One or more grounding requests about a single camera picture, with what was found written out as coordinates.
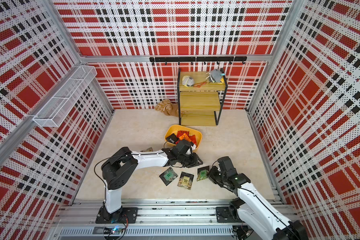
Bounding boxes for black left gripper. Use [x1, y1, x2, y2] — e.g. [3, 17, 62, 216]
[178, 152, 204, 168]

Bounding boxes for dark tea bag barcode side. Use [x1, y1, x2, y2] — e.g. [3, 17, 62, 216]
[166, 134, 180, 145]

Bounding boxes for orange foil tea bag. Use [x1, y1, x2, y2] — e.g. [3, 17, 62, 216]
[179, 134, 191, 142]

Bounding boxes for red foil tea bag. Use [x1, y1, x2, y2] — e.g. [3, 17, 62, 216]
[189, 135, 197, 146]

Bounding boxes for green yellow tea bag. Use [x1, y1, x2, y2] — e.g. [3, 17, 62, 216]
[197, 166, 210, 182]

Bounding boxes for dark oolong tea bag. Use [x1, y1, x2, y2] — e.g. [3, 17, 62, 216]
[141, 147, 154, 152]

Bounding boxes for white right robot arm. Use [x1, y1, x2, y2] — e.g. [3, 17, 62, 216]
[208, 156, 308, 240]

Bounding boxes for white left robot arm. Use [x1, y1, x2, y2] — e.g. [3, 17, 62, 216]
[101, 140, 203, 214]

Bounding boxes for green label tea bag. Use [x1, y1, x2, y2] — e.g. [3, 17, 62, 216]
[159, 167, 178, 186]

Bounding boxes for yellow label tea bag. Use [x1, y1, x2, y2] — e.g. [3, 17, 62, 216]
[178, 172, 194, 190]

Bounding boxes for yellow plastic storage box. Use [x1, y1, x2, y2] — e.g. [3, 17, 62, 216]
[165, 125, 203, 152]

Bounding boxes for orange scissors on shelf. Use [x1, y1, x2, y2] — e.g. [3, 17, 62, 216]
[193, 81, 208, 88]

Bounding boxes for white toy on shelf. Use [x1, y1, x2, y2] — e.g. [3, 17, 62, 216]
[182, 75, 195, 88]

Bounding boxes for green circuit board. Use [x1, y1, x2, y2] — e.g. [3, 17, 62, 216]
[104, 227, 124, 236]

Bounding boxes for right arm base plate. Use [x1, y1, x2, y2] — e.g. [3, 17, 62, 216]
[216, 206, 243, 223]

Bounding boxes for wooden black-frame shelf rack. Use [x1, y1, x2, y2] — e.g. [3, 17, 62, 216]
[177, 70, 228, 127]

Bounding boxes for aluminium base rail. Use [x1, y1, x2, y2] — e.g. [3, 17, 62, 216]
[46, 197, 304, 240]

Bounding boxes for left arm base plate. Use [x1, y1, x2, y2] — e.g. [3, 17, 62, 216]
[96, 206, 139, 224]

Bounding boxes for black wall hook rail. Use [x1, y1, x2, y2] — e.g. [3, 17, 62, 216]
[149, 56, 248, 64]

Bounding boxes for white wire mesh basket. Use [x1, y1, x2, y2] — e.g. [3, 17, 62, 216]
[33, 65, 97, 128]

